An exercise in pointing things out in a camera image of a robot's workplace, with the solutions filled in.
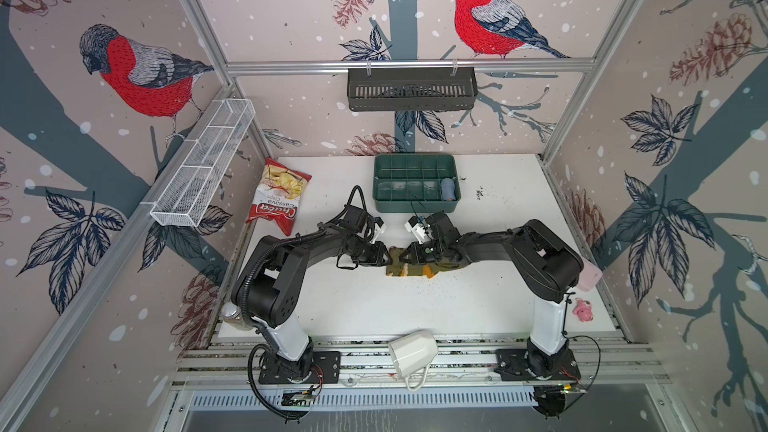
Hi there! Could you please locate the black base cable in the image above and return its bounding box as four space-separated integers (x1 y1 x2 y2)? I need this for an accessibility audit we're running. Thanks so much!
557 293 602 397
247 344 313 422

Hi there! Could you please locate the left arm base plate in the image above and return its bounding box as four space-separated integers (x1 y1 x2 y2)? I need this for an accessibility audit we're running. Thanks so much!
258 351 341 385

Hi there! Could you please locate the pink pig toy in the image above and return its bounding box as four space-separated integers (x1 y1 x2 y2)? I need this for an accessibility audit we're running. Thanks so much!
572 298 594 323

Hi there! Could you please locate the white overhead camera box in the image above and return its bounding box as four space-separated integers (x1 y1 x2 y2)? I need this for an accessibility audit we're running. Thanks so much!
388 330 438 378

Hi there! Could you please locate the green compartment tray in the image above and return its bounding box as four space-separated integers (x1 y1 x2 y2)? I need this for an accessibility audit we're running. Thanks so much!
372 153 461 214

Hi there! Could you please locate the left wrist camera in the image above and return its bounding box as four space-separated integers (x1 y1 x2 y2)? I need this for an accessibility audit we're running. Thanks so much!
339 205 386 243

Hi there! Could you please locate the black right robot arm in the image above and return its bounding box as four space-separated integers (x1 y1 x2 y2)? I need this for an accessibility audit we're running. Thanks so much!
397 212 584 378

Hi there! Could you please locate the black left base cable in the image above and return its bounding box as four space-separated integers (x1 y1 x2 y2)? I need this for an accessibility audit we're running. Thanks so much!
247 344 313 422

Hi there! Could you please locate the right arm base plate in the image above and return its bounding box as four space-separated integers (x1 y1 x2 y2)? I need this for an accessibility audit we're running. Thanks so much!
494 346 581 382

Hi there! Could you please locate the olive yellow sock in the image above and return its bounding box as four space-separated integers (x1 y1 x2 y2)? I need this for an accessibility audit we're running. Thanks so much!
386 247 465 278

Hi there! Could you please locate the black right base cable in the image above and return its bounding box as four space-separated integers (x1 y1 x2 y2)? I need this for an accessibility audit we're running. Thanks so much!
557 293 602 397

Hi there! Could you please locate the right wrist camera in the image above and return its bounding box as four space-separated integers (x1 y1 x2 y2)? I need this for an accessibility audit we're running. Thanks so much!
404 215 432 244

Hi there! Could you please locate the black hanging basket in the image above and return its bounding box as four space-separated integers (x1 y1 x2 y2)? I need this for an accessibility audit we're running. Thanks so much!
347 67 478 112

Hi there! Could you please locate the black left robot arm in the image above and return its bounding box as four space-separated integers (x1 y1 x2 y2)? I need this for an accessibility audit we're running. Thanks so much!
231 227 392 367

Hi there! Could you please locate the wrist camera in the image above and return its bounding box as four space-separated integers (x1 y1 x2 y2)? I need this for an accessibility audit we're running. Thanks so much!
339 205 386 243
404 215 432 244

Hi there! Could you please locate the glass jar with lid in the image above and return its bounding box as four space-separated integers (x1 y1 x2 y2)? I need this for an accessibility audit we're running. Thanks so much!
220 302 253 331

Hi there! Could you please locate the grey rolled item in tray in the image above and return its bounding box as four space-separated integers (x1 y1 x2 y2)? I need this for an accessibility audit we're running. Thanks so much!
440 177 457 202

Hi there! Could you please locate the red chips bag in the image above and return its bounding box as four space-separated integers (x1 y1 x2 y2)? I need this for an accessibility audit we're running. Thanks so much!
246 158 312 236

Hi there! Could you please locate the white wire mesh basket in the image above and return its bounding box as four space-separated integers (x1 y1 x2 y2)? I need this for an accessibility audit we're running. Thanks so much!
150 98 255 228

